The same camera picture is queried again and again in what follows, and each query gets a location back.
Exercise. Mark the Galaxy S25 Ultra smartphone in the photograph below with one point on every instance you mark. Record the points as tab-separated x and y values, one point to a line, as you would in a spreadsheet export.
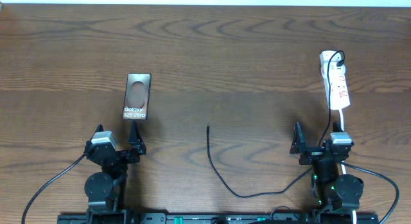
137	96

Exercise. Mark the white power strip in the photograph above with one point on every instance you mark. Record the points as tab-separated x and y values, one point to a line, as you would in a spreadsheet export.
333	73

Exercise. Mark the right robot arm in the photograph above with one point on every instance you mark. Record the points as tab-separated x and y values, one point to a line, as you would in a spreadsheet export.
339	194

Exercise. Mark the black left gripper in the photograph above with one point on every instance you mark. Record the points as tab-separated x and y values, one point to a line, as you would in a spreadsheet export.
136	142

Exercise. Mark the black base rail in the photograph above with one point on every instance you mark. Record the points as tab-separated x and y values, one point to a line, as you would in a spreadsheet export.
162	218

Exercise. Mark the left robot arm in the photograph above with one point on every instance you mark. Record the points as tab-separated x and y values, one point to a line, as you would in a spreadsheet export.
106	189

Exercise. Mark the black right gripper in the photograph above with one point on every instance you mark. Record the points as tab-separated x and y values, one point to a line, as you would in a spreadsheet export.
299	147

